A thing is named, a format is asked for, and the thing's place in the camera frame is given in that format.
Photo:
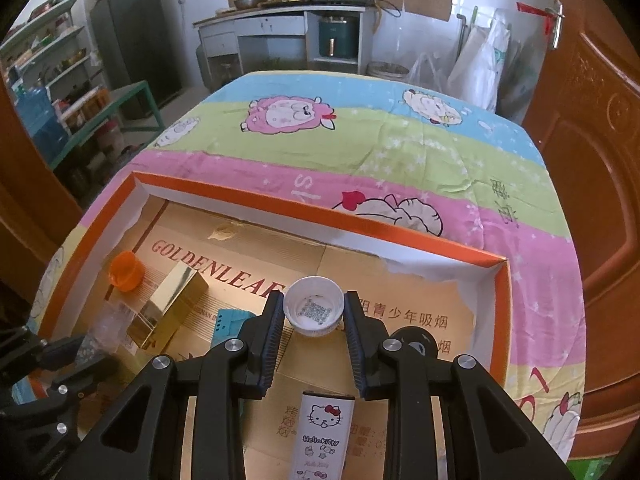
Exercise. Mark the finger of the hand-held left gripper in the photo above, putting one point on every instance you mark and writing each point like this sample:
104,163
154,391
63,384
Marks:
55,355
65,410

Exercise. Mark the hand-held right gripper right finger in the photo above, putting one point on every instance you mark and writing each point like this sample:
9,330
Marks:
357,347

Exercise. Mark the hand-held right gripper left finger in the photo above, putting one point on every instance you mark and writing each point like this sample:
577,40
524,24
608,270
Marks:
270,347

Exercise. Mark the teal floral box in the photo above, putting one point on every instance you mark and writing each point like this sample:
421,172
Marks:
230,322

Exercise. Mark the white bottle cap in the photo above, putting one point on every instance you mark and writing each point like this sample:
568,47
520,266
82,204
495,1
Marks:
315,310

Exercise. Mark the clear grey patterned box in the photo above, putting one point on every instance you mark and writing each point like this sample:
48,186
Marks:
110,327

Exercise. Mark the black round lid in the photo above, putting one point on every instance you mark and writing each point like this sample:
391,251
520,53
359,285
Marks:
420,335

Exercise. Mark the wide orange bottle cap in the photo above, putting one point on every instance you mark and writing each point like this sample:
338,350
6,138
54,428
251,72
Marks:
125,270

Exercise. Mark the gold rectangular box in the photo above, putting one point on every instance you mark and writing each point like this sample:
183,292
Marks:
170,300

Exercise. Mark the orange rimmed cardboard box tray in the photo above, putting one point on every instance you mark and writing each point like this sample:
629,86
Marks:
320,219

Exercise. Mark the white cartoon cat box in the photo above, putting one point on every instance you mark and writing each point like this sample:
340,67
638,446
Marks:
320,435

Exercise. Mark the colourful sheep printed blanket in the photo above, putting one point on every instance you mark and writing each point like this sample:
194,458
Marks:
400,135

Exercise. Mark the blue plastic crate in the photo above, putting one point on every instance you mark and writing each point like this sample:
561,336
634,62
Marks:
42,120

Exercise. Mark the green metal bench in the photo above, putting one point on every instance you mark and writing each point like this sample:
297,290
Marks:
135,91

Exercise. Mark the round woven basket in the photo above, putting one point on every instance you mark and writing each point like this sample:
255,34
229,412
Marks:
387,69

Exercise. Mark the clear plastic bag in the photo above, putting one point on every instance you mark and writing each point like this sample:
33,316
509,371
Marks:
427,72

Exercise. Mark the stocked storage shelf rack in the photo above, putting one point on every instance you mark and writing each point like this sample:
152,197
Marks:
55,55

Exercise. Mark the brown carved wooden door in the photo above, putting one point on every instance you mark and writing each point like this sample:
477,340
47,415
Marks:
600,160

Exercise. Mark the white plastic bag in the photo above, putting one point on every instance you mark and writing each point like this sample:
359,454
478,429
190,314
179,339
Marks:
482,65

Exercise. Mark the dark green kitchen appliance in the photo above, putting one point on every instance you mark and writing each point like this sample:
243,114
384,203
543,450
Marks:
339,35

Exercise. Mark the grey kitchen counter cabinet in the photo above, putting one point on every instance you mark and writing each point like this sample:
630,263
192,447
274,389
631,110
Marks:
265,30

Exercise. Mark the dark grey refrigerator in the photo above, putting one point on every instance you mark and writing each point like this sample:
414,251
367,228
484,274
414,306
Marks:
135,35

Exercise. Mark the black frying pan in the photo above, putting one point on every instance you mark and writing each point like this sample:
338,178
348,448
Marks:
250,2

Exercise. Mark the red ribbon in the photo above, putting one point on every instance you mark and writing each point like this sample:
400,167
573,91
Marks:
532,11

